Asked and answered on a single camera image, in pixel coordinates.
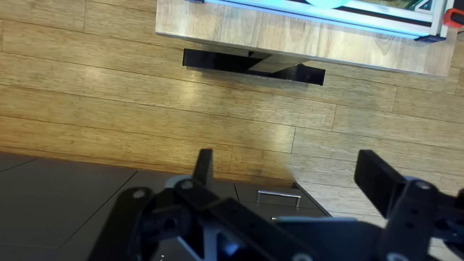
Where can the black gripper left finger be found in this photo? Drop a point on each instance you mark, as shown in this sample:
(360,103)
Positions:
(209,227)

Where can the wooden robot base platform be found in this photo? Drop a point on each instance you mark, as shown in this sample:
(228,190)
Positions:
(280,33)

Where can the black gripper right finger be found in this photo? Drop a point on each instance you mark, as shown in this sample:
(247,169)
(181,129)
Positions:
(415,208)

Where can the orange clamp on base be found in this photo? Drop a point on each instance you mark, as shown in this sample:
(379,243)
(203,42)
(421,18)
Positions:
(454,17)

